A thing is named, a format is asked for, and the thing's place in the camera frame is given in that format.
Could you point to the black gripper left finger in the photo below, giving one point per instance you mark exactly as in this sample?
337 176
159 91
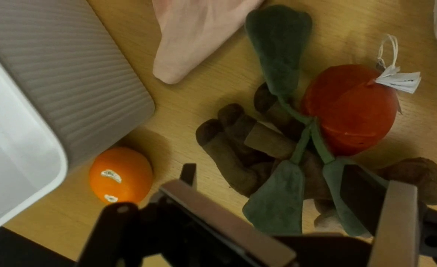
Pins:
189 174

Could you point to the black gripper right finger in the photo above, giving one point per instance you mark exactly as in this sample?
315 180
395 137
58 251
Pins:
364 198

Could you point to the orange plush ball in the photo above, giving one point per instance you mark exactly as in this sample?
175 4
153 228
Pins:
122 174

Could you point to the brown plush toy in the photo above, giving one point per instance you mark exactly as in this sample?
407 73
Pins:
233 156

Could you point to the red plush with green leaves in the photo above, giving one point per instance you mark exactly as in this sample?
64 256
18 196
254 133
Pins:
352 106

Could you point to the pale pink cloth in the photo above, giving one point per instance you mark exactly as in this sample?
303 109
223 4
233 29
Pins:
198 35

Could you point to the white plastic storage bin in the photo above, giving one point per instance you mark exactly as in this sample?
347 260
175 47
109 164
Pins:
70 90

